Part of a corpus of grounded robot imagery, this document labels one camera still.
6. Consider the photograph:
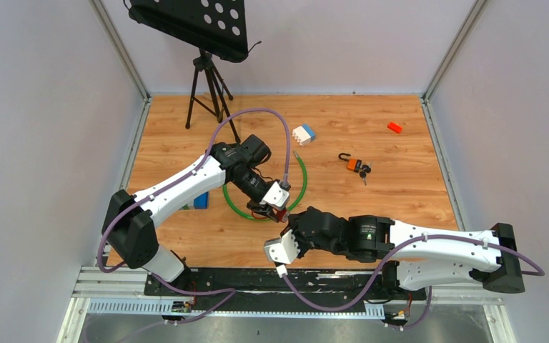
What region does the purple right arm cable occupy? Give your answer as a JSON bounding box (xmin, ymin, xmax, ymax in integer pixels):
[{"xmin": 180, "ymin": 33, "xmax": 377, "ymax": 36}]
[{"xmin": 277, "ymin": 234, "xmax": 545, "ymax": 331}]

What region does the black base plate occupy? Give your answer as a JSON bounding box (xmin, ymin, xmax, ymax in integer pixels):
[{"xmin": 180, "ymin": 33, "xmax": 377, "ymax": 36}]
[{"xmin": 144, "ymin": 267, "xmax": 428, "ymax": 314}]

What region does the green cable lock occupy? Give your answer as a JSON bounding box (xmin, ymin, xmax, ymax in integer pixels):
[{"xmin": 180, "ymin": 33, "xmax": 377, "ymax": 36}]
[{"xmin": 222, "ymin": 151, "xmax": 309, "ymax": 221}]

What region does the orange padlock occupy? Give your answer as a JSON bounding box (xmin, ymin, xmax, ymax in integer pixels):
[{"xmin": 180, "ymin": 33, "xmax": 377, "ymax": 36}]
[{"xmin": 338, "ymin": 153, "xmax": 362, "ymax": 173}]

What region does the black tripod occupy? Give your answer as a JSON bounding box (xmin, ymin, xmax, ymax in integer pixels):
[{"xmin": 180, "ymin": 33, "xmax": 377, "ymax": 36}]
[{"xmin": 184, "ymin": 49, "xmax": 234, "ymax": 129}]

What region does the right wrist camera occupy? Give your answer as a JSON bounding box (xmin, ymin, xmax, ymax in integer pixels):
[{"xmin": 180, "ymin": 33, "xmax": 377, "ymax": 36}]
[{"xmin": 263, "ymin": 229, "xmax": 300, "ymax": 264}]

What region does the small red brick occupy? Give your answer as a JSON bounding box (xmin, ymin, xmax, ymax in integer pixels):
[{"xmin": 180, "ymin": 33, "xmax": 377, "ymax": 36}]
[{"xmin": 387, "ymin": 121, "xmax": 402, "ymax": 134}]

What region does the white slotted cable duct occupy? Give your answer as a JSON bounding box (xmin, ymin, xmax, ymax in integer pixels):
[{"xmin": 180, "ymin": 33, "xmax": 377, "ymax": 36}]
[{"xmin": 86, "ymin": 299, "xmax": 385, "ymax": 319}]

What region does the white and blue toy brick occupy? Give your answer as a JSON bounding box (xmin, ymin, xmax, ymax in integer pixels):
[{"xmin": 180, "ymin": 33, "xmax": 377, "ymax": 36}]
[{"xmin": 292, "ymin": 124, "xmax": 316, "ymax": 146}]

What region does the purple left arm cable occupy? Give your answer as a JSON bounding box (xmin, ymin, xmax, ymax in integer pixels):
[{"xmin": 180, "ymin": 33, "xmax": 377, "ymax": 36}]
[{"xmin": 97, "ymin": 108, "xmax": 292, "ymax": 327}]

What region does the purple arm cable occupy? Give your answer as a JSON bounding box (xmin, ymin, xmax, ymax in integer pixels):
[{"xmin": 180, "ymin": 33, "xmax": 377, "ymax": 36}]
[
  {"xmin": 97, "ymin": 108, "xmax": 292, "ymax": 327},
  {"xmin": 277, "ymin": 234, "xmax": 545, "ymax": 331}
]

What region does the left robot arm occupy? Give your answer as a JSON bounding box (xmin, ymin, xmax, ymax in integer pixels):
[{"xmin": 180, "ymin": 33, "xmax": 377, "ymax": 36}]
[{"xmin": 102, "ymin": 134, "xmax": 289, "ymax": 295}]

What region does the red cable lock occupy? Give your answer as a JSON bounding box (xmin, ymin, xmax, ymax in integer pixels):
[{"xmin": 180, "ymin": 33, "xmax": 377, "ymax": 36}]
[{"xmin": 251, "ymin": 207, "xmax": 289, "ymax": 223}]

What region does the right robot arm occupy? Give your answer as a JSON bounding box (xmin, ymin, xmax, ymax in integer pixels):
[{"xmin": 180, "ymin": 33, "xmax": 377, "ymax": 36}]
[{"xmin": 281, "ymin": 207, "xmax": 525, "ymax": 299}]

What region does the black perforated stand tray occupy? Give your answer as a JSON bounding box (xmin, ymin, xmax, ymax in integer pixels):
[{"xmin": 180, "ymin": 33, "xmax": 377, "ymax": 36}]
[{"xmin": 127, "ymin": 0, "xmax": 252, "ymax": 63}]

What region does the blue green striped block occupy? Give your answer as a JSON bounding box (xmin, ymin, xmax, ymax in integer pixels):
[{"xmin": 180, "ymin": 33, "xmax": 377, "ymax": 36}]
[{"xmin": 182, "ymin": 192, "xmax": 209, "ymax": 210}]

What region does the black-headed key bunch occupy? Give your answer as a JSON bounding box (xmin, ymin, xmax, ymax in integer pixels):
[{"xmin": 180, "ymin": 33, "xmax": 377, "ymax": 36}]
[{"xmin": 358, "ymin": 163, "xmax": 372, "ymax": 185}]

